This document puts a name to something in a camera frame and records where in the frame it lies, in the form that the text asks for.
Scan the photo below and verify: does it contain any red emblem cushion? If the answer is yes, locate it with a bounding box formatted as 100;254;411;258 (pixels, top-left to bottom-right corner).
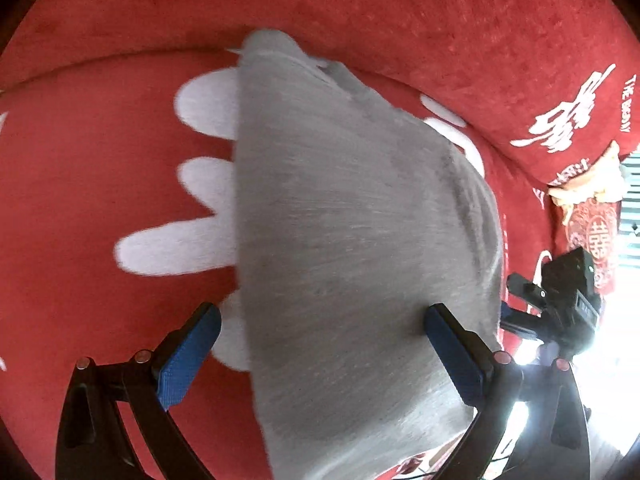
562;197;623;293

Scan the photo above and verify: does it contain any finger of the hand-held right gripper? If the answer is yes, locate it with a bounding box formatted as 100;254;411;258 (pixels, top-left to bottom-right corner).
500;302;546;337
506;272;548;307

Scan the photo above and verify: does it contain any red printed blanket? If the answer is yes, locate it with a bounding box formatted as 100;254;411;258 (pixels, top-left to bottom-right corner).
0;0;640;480

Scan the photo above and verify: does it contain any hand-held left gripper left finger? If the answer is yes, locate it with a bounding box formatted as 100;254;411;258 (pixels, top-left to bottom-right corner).
54;302;222;480

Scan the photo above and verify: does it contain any orange frilly cloth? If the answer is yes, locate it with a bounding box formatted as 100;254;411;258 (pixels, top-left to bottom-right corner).
547;142;631;226

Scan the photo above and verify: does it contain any grey small garment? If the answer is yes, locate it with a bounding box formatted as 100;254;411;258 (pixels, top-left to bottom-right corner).
232;28;506;480

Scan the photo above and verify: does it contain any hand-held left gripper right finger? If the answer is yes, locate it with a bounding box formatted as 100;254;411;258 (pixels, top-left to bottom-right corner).
424;302;593;480

